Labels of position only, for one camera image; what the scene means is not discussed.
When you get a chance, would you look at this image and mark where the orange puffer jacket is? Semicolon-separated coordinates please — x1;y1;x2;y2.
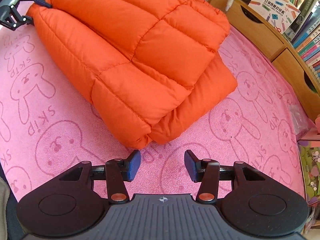
26;0;237;149

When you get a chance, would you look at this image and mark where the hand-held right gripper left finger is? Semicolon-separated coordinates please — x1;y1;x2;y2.
60;149;141;203

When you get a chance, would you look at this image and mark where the white printed cardboard box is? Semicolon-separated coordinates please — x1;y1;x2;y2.
248;0;302;34

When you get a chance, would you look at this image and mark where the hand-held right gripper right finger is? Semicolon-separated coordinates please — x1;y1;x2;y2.
184;149;265;203

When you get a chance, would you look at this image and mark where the clear plastic bag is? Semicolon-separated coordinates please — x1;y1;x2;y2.
287;104;313;135

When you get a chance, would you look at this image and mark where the row of pastel and red books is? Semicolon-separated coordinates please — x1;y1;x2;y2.
285;5;320;85

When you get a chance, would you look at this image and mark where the wooden drawer organizer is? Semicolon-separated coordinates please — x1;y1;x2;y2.
209;0;320;120

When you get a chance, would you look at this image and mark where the pink house-shaped toy case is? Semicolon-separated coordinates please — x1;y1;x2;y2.
297;115;320;207

